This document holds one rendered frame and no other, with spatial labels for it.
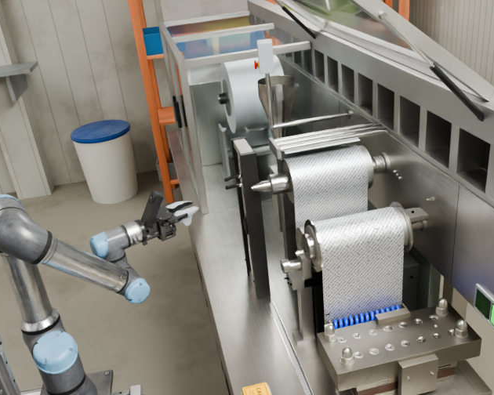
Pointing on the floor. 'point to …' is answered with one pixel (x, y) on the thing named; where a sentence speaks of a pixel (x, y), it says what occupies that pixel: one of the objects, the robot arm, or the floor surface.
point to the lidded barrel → (107, 160)
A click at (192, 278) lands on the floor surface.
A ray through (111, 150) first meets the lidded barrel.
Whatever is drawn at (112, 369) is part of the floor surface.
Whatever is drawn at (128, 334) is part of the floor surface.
